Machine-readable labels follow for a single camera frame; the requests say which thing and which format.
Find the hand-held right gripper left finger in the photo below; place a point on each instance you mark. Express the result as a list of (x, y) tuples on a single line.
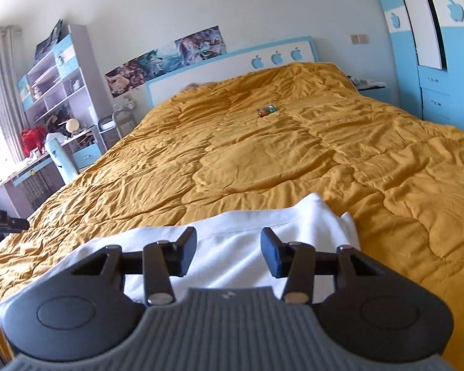
[(185, 253)]

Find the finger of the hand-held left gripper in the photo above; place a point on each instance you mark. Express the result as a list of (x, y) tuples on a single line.
[(19, 224)]

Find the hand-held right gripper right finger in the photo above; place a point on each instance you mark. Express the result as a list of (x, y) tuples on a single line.
[(271, 257)]

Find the white printed sweatshirt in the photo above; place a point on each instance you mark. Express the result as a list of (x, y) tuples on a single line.
[(236, 232)]

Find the light blue chair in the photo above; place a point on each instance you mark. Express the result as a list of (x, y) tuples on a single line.
[(64, 158)]

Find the red bag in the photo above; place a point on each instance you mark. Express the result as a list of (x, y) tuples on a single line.
[(31, 141)]

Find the mustard yellow quilt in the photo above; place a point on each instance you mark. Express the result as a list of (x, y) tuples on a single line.
[(255, 154)]

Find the round beige disc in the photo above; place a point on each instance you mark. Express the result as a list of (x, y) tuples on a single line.
[(72, 125)]

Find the grey curtain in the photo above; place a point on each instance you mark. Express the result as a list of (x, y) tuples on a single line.
[(2, 85)]

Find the grey utility cart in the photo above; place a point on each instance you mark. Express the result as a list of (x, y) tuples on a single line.
[(114, 125)]

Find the small green snack packet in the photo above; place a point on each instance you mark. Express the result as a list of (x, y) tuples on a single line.
[(266, 110)]

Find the grey and blue shelf unit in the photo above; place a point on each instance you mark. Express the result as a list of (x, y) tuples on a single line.
[(81, 65)]

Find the dark framed picture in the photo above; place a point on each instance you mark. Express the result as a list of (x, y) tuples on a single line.
[(48, 40)]

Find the white and blue headboard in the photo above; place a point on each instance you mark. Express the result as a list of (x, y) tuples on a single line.
[(216, 65)]

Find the blue nightstand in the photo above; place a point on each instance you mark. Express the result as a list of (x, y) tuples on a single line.
[(379, 93)]

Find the blue and white wardrobe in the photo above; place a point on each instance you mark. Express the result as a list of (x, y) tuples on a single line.
[(410, 46)]

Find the white wall socket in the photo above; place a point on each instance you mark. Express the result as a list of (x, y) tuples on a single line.
[(125, 102)]

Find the colourful wall poster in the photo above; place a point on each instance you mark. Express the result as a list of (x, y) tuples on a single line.
[(162, 58)]

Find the beige wall switch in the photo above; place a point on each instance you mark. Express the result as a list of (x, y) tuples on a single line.
[(359, 38)]

